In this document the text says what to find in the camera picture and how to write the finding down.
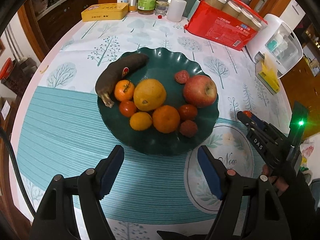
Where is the large yellow orange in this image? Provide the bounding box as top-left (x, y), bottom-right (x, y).
top-left (133, 79), bottom-right (167, 112)

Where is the red strawberry-like fruit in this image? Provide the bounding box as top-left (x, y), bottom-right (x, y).
top-left (174, 70), bottom-right (190, 85)

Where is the red lidded bin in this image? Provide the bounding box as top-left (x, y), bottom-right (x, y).
top-left (0, 58), bottom-right (14, 80)

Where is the large orange tangerine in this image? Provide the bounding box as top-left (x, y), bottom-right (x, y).
top-left (152, 105), bottom-right (180, 134)

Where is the yellow tissue pack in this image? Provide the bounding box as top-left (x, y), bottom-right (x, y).
top-left (255, 54), bottom-right (280, 94)

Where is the small glass jar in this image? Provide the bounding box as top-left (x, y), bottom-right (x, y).
top-left (155, 1), bottom-right (169, 16)

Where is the tomato near apple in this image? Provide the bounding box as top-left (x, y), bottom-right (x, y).
top-left (178, 104), bottom-right (198, 121)

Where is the red paper cup package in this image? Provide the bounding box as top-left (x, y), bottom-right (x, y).
top-left (184, 0), bottom-right (268, 50)

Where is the small yellow orange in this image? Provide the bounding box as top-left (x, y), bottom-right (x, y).
top-left (130, 112), bottom-right (152, 131)

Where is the red apple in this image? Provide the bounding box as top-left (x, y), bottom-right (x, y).
top-left (183, 75), bottom-right (217, 108)

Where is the right hand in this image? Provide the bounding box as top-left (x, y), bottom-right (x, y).
top-left (261, 164), bottom-right (289, 197)

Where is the white cosmetics storage box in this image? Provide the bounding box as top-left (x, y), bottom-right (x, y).
top-left (246, 14), bottom-right (303, 78)

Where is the yellow tin box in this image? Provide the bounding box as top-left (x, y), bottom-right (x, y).
top-left (81, 3), bottom-right (129, 22)

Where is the white squeeze bottle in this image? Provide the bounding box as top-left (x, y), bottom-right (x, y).
top-left (167, 0), bottom-right (187, 22)

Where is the cherry tomato left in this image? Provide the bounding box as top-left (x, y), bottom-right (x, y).
top-left (119, 100), bottom-right (137, 118)

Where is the small cherry tomato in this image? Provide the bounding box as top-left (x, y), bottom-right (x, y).
top-left (243, 111), bottom-right (252, 118)

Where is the wrinkled red fruit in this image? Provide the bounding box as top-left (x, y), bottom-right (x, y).
top-left (179, 120), bottom-right (198, 138)

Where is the dark overripe banana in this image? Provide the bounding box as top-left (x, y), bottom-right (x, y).
top-left (95, 53), bottom-right (149, 108)

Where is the tangerine with stem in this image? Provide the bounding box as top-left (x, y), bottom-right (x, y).
top-left (114, 80), bottom-right (135, 101)

